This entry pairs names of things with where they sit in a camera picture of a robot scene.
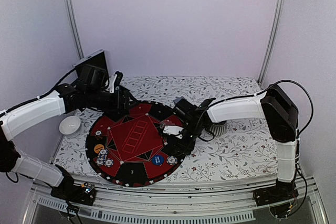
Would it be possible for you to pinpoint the aluminium front rail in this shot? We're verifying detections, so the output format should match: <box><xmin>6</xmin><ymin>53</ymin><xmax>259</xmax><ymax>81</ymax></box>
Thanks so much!
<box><xmin>23</xmin><ymin>175</ymin><xmax>330</xmax><ymax>223</ymax></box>

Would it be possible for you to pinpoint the right aluminium post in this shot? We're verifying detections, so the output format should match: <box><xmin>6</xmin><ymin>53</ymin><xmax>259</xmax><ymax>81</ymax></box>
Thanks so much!
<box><xmin>257</xmin><ymin>0</ymin><xmax>285</xmax><ymax>85</ymax></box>

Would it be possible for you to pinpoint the aluminium poker chip case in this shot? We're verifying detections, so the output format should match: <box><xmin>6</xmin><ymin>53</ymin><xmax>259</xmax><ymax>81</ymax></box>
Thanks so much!
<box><xmin>72</xmin><ymin>49</ymin><xmax>108</xmax><ymax>77</ymax></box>

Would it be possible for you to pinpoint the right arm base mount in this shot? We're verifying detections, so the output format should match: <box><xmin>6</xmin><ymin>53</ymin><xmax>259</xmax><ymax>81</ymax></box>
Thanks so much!
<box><xmin>253</xmin><ymin>186</ymin><xmax>299</xmax><ymax>219</ymax></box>

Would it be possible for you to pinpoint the red black chip stack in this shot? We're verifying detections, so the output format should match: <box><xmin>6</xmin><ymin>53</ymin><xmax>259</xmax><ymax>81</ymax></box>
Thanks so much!
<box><xmin>95</xmin><ymin>131</ymin><xmax>103</xmax><ymax>140</ymax></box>

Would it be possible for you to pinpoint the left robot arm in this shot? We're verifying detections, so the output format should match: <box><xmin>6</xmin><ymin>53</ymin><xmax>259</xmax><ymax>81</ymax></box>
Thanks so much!
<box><xmin>1</xmin><ymin>65</ymin><xmax>138</xmax><ymax>205</ymax></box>

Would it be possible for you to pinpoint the clear acrylic dealer button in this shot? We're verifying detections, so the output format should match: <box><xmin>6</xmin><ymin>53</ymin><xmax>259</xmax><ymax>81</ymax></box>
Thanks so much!
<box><xmin>160</xmin><ymin>119</ymin><xmax>175</xmax><ymax>129</ymax></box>

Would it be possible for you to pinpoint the aluminium post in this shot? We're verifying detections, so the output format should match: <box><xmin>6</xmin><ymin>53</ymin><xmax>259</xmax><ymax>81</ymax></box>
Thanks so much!
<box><xmin>257</xmin><ymin>0</ymin><xmax>285</xmax><ymax>85</ymax></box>
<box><xmin>64</xmin><ymin>0</ymin><xmax>84</xmax><ymax>59</ymax></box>

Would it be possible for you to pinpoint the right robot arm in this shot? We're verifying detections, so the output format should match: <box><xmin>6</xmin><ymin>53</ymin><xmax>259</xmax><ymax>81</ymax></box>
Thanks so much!
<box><xmin>161</xmin><ymin>82</ymin><xmax>303</xmax><ymax>201</ymax></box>

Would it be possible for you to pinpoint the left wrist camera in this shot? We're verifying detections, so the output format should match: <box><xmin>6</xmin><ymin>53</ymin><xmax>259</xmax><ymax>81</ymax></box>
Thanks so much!
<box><xmin>107</xmin><ymin>71</ymin><xmax>123</xmax><ymax>93</ymax></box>

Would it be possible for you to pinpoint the round red black poker mat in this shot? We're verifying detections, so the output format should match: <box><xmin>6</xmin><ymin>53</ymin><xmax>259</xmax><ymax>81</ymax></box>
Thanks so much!
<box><xmin>86</xmin><ymin>101</ymin><xmax>185</xmax><ymax>187</ymax></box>

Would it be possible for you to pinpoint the single blue white chip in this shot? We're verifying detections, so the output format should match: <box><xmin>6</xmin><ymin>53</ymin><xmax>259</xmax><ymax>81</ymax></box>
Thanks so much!
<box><xmin>104</xmin><ymin>158</ymin><xmax>114</xmax><ymax>167</ymax></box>

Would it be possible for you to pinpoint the white ceramic bowl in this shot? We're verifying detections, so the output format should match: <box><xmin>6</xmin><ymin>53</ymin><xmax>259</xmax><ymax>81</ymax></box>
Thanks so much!
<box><xmin>59</xmin><ymin>115</ymin><xmax>81</xmax><ymax>137</ymax></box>

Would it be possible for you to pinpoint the left aluminium post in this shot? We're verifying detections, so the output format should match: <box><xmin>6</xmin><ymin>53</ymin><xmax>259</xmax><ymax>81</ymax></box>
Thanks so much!
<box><xmin>64</xmin><ymin>0</ymin><xmax>84</xmax><ymax>59</ymax></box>

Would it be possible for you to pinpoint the floral table cover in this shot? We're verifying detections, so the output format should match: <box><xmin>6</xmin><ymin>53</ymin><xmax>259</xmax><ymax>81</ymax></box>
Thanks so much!
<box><xmin>54</xmin><ymin>76</ymin><xmax>278</xmax><ymax>184</ymax></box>

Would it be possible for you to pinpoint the blue white chip stack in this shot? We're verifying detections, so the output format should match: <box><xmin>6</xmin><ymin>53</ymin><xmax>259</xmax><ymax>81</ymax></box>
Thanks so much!
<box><xmin>166</xmin><ymin>156</ymin><xmax>178</xmax><ymax>165</ymax></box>

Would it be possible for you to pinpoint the blue playing card deck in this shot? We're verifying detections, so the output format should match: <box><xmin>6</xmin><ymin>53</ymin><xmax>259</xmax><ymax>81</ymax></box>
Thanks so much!
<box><xmin>173</xmin><ymin>97</ymin><xmax>187</xmax><ymax>106</ymax></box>

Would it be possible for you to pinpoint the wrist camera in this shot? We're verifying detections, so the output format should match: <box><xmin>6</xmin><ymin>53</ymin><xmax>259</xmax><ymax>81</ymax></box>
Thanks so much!
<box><xmin>107</xmin><ymin>71</ymin><xmax>123</xmax><ymax>93</ymax></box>
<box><xmin>163</xmin><ymin>125</ymin><xmax>184</xmax><ymax>139</ymax></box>

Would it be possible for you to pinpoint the blue small blind button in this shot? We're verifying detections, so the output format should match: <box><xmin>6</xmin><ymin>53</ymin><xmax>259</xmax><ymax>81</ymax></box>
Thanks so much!
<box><xmin>152</xmin><ymin>155</ymin><xmax>164</xmax><ymax>166</ymax></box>

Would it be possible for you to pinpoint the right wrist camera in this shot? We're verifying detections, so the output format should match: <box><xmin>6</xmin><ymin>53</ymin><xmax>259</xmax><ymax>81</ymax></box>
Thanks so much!
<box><xmin>163</xmin><ymin>125</ymin><xmax>184</xmax><ymax>139</ymax></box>

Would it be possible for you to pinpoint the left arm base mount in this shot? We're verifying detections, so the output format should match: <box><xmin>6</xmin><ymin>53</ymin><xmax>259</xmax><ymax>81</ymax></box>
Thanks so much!
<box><xmin>50</xmin><ymin>183</ymin><xmax>97</xmax><ymax>206</ymax></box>

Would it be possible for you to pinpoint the orange big blind button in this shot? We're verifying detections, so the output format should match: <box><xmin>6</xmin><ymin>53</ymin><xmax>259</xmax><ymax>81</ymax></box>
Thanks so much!
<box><xmin>94</xmin><ymin>144</ymin><xmax>104</xmax><ymax>154</ymax></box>

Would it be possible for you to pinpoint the spread blue chips pile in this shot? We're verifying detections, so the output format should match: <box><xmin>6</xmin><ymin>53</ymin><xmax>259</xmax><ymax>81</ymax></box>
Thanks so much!
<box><xmin>96</xmin><ymin>149</ymin><xmax>108</xmax><ymax>166</ymax></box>

